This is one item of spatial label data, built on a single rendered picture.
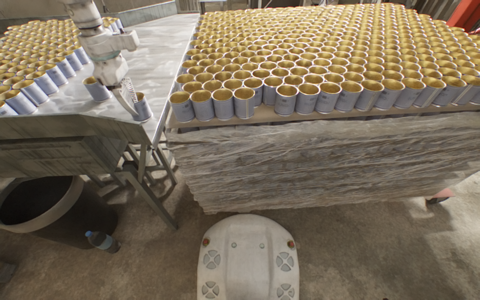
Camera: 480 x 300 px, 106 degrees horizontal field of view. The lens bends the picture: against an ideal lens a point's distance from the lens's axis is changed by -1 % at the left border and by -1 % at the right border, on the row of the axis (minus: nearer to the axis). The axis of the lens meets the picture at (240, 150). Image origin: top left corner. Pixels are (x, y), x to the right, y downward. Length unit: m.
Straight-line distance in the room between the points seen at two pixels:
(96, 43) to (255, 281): 1.18
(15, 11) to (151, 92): 3.59
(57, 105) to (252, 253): 1.16
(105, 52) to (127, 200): 1.51
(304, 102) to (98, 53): 0.57
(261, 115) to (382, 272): 1.45
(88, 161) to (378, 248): 1.87
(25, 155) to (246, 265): 1.13
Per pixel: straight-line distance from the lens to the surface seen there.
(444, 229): 2.24
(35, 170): 1.19
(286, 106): 0.63
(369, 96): 0.74
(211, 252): 1.18
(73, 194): 1.43
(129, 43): 0.58
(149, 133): 0.68
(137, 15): 1.89
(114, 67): 0.61
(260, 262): 1.22
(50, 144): 0.97
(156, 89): 0.90
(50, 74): 1.16
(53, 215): 1.42
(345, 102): 0.71
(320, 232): 1.68
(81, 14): 0.59
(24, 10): 4.27
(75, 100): 1.02
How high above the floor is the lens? 1.50
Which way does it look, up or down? 49 degrees down
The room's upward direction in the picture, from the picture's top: 1 degrees counter-clockwise
